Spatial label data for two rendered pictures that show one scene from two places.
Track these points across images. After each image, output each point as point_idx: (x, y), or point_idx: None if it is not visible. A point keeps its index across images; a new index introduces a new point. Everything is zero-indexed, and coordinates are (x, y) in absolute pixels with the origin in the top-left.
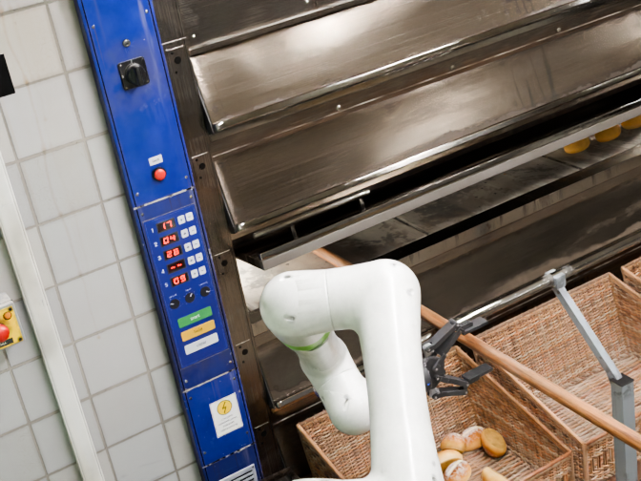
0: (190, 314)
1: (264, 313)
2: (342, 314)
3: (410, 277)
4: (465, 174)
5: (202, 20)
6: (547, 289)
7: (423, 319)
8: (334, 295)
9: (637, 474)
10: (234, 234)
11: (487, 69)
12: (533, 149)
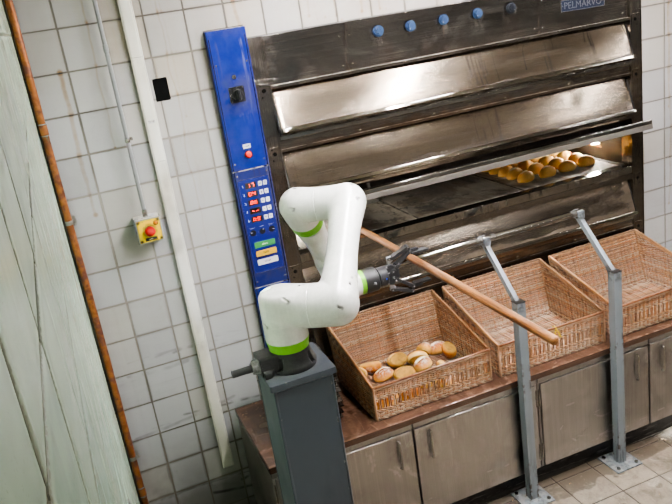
0: (262, 241)
1: (280, 207)
2: (320, 208)
3: (359, 191)
4: (434, 175)
5: (280, 70)
6: None
7: None
8: (317, 197)
9: (534, 371)
10: None
11: (458, 118)
12: (481, 165)
